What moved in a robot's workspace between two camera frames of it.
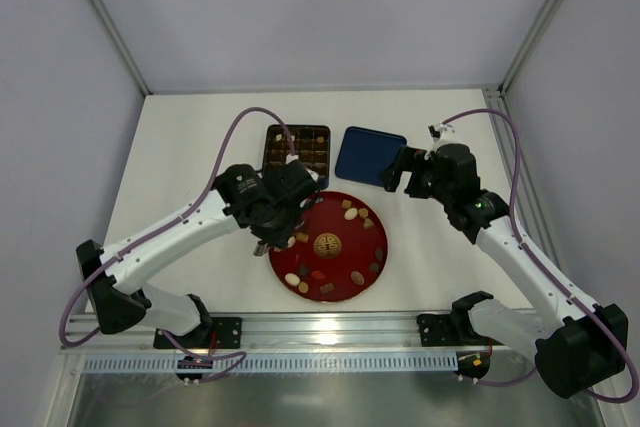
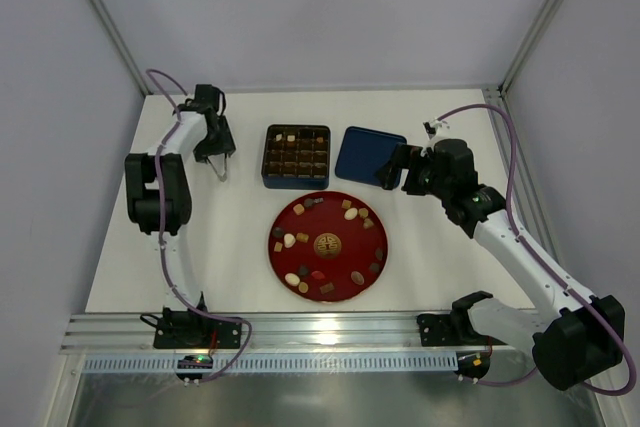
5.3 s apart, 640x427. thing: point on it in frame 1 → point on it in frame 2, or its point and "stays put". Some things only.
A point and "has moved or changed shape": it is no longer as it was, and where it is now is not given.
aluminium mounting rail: (309, 333) stays put
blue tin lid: (365, 154) stays put
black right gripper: (413, 172) stays put
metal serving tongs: (261, 249) has moved or changed shape
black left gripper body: (273, 240) → (215, 147)
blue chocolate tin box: (311, 143) stays put
